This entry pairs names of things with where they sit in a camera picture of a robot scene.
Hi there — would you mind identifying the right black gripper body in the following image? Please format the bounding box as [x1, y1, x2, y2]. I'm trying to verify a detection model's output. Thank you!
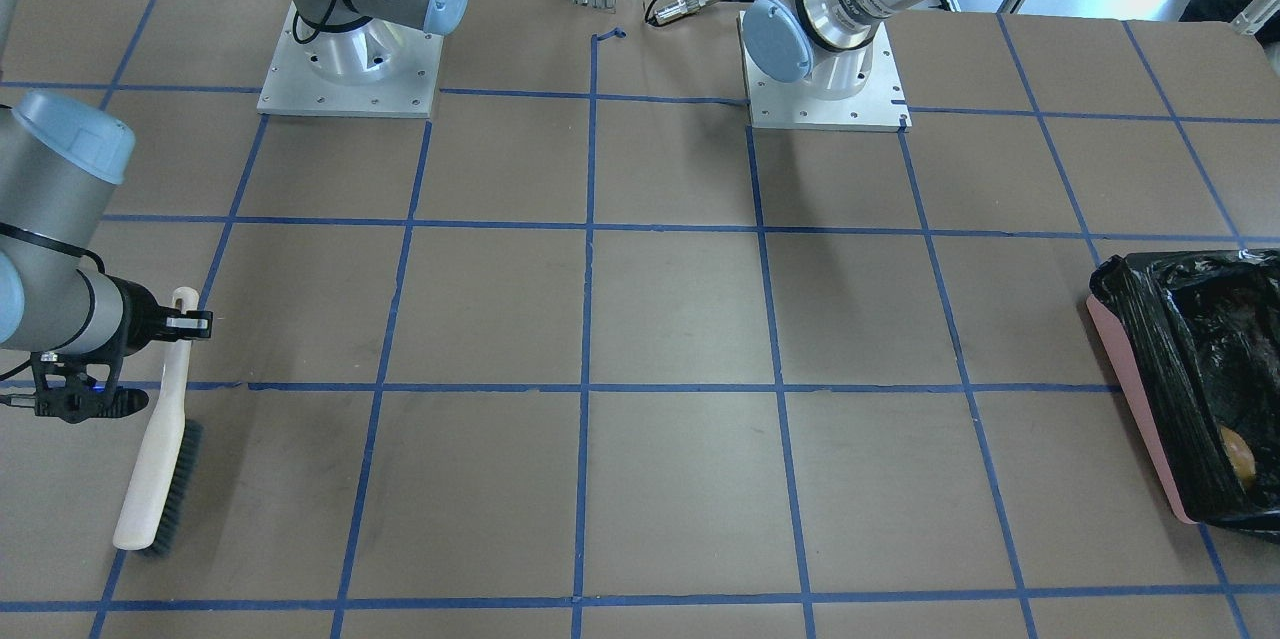
[3, 279, 214, 424]

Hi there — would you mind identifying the beige hand brush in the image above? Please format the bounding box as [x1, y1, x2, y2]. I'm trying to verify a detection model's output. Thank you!
[113, 287, 212, 557]

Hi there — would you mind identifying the orange-brown potato-like lump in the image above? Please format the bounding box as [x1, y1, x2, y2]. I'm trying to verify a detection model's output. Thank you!
[1219, 424, 1258, 490]

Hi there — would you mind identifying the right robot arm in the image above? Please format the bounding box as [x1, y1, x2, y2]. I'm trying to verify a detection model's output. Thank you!
[1, 0, 468, 423]

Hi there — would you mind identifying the pink bin with black bag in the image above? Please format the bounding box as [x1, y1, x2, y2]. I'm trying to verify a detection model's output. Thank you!
[1085, 248, 1279, 543]

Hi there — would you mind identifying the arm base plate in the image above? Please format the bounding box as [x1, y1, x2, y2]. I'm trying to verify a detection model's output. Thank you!
[256, 5, 444, 120]
[742, 24, 913, 132]

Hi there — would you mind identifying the silver cable connector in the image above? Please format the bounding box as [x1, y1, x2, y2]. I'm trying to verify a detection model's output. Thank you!
[645, 0, 726, 27]

